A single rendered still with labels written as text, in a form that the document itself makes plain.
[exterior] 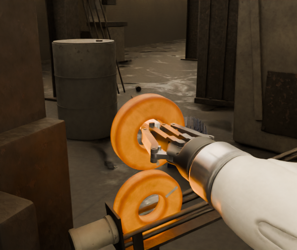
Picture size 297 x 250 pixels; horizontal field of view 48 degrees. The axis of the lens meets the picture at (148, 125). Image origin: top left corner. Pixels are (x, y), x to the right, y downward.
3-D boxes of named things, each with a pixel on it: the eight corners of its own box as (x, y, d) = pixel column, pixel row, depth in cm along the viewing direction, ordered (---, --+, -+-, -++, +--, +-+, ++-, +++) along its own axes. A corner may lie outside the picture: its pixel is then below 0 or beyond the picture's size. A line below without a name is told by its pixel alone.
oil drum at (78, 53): (45, 134, 328) (36, 40, 301) (83, 119, 378) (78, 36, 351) (95, 145, 302) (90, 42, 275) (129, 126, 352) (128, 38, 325)
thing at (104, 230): (70, 248, 71) (65, 224, 69) (110, 232, 74) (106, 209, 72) (79, 266, 66) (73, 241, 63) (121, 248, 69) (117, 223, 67)
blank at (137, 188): (135, 245, 77) (141, 254, 74) (98, 203, 69) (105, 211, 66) (184, 200, 80) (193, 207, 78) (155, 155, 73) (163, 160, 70)
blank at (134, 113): (102, 107, 64) (108, 111, 61) (171, 83, 70) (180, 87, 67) (118, 174, 71) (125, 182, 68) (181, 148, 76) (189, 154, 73)
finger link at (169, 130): (191, 141, 56) (199, 139, 56) (159, 120, 65) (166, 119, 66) (190, 162, 57) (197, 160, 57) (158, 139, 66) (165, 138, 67)
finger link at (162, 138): (186, 163, 56) (179, 165, 56) (152, 140, 66) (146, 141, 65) (187, 142, 55) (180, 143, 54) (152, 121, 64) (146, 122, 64)
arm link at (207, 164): (256, 204, 50) (229, 185, 55) (265, 148, 47) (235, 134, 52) (207, 220, 46) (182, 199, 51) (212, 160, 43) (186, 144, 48)
